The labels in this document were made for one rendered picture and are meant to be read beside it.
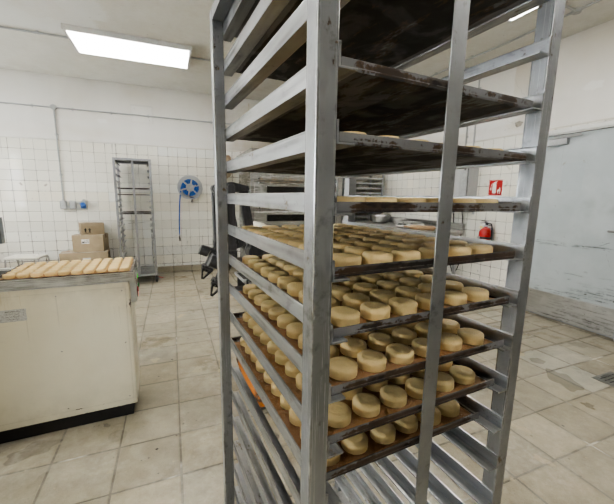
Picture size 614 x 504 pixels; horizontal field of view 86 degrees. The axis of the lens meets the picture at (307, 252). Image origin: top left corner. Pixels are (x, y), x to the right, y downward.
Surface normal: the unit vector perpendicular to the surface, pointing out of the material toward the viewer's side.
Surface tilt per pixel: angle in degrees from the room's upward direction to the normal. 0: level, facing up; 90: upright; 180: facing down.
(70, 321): 90
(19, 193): 90
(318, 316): 90
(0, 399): 90
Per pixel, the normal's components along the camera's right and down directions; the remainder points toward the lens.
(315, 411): 0.44, 0.15
